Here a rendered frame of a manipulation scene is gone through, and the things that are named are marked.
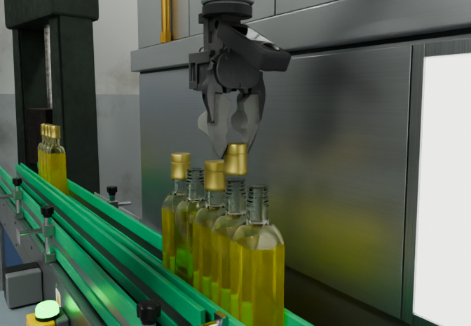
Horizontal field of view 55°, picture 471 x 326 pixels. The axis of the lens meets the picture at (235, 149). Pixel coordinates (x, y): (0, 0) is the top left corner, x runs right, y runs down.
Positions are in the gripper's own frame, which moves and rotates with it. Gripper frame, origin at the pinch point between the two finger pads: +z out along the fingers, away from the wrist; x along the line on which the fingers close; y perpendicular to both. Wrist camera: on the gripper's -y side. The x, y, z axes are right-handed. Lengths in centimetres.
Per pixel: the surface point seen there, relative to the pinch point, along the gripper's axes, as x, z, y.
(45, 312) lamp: 19, 34, 37
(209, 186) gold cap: 1.4, 6.1, 5.0
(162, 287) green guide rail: 6.3, 23.0, 11.5
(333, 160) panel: -11.7, 1.7, -7.8
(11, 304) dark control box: 22, 42, 64
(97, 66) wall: -88, -35, 336
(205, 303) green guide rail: 4.4, 22.3, 1.3
